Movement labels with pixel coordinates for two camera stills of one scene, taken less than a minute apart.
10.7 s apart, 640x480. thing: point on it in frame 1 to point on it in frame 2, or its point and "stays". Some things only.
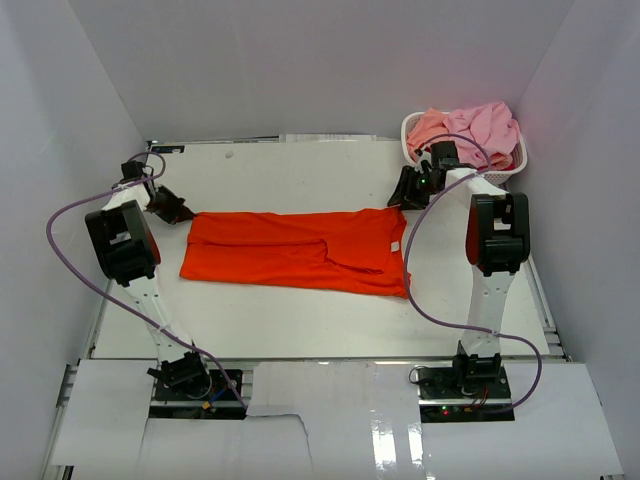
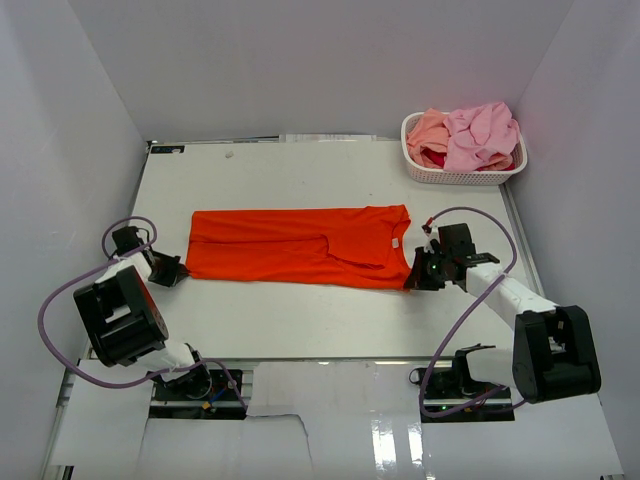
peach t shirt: [429, 124] stays
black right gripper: [405, 195] to [417, 279]
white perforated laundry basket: [496, 176] stays
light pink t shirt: [491, 126] stays
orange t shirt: [347, 250] stays
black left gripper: [177, 211] to [172, 276]
